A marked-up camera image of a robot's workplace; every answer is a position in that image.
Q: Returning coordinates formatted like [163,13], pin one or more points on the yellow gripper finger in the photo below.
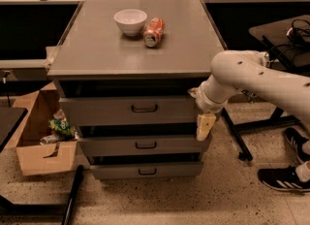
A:
[204,124]

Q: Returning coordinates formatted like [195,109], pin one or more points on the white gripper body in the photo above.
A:
[204,101]

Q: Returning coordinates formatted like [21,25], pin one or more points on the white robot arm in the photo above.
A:
[235,70]

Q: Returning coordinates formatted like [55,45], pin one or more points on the grey bottom drawer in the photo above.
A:
[170,169]

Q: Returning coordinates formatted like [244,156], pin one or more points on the grey drawer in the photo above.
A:
[129,110]
[142,145]
[170,169]

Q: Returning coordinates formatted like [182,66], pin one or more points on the grey metal drawer cabinet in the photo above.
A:
[97,60]

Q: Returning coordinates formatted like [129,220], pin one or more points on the grey middle drawer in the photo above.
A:
[142,145]

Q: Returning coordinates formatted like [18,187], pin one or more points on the grey top drawer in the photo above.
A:
[129,110]

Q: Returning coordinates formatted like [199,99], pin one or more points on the open cardboard box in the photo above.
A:
[34,158]

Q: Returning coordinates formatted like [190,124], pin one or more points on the orange soda can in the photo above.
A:
[153,32]

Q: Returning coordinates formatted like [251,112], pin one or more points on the black and white sneaker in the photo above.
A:
[283,180]

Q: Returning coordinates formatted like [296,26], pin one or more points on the white ceramic bowl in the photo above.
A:
[130,21]

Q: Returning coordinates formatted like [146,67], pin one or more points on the black table leg left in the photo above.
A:
[72,196]

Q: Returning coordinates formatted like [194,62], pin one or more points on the green snack bag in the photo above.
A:
[62,127]

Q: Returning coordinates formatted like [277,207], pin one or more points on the crumpled silver wrapper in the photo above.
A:
[51,139]

